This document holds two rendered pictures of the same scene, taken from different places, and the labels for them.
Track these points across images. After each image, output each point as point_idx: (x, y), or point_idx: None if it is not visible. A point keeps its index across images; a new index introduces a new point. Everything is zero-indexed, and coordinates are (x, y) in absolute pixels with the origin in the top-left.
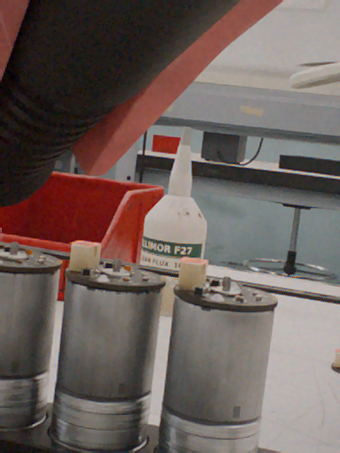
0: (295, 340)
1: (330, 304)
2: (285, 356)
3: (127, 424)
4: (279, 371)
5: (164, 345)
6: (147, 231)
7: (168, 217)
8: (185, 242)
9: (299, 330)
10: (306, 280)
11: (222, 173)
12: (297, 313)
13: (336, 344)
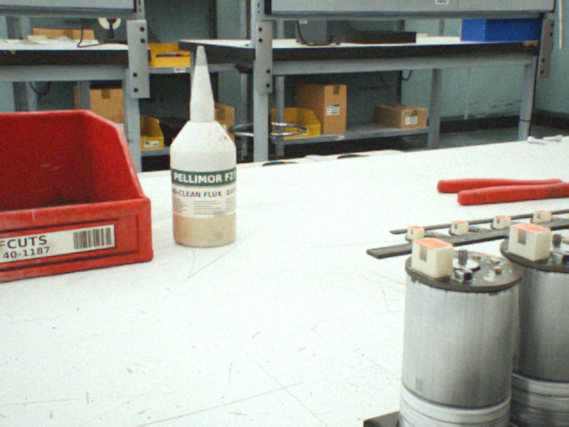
0: (337, 229)
1: (263, 189)
2: (372, 245)
3: None
4: (404, 260)
5: (301, 272)
6: (189, 165)
7: (213, 145)
8: (231, 167)
9: (315, 220)
10: (164, 172)
11: None
12: (272, 205)
13: (361, 222)
